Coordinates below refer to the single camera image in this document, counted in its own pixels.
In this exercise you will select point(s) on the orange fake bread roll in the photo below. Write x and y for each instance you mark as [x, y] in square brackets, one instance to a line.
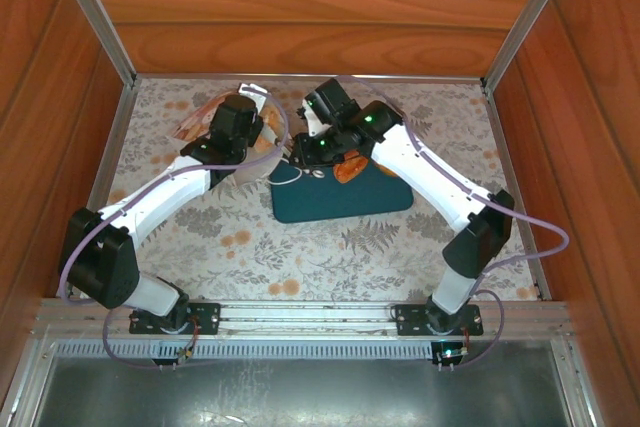
[350, 172]

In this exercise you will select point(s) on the white paper gift bag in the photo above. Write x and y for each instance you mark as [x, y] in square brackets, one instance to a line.
[250, 174]

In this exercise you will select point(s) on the teal rectangular tray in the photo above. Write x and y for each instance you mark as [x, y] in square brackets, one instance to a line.
[350, 202]

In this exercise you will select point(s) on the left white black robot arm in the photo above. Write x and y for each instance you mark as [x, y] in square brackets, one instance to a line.
[150, 197]

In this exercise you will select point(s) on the floral tablecloth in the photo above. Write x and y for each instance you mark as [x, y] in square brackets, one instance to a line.
[300, 257]

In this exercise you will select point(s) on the small black controller board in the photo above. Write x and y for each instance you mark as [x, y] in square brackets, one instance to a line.
[184, 354]
[450, 353]

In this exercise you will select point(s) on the grey metal panel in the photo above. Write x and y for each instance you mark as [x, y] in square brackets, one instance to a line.
[300, 392]

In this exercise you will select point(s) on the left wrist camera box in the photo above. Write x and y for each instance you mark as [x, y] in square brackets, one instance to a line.
[252, 89]

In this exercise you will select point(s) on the long aluminium floor rail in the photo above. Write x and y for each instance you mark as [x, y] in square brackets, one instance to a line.
[400, 78]

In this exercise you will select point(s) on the aluminium side floor rail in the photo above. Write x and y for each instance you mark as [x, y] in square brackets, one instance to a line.
[113, 147]
[496, 122]

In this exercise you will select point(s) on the aluminium frame post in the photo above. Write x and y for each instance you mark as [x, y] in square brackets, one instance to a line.
[90, 12]
[530, 17]

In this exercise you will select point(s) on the aluminium mounting rail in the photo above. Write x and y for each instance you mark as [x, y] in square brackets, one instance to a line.
[300, 317]

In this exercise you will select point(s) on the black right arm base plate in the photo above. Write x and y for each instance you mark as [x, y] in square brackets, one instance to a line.
[410, 319]

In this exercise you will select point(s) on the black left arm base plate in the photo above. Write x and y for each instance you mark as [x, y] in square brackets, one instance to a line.
[207, 317]

